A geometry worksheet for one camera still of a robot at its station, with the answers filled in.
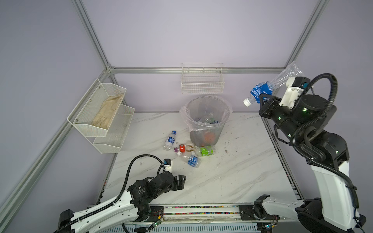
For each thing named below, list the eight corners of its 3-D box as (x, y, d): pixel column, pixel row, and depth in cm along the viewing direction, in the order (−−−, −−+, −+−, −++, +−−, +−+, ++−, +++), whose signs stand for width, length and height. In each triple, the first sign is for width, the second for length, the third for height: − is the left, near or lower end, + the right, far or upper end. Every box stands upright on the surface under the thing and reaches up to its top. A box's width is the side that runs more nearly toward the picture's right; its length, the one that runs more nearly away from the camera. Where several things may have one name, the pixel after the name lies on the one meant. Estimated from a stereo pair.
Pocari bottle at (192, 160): (176, 159, 95) (176, 155, 91) (181, 152, 98) (180, 148, 94) (197, 169, 90) (197, 166, 86) (201, 162, 94) (201, 158, 89)
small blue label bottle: (163, 149, 100) (162, 145, 96) (172, 133, 109) (172, 129, 105) (169, 151, 99) (168, 148, 95) (178, 134, 108) (178, 130, 104)
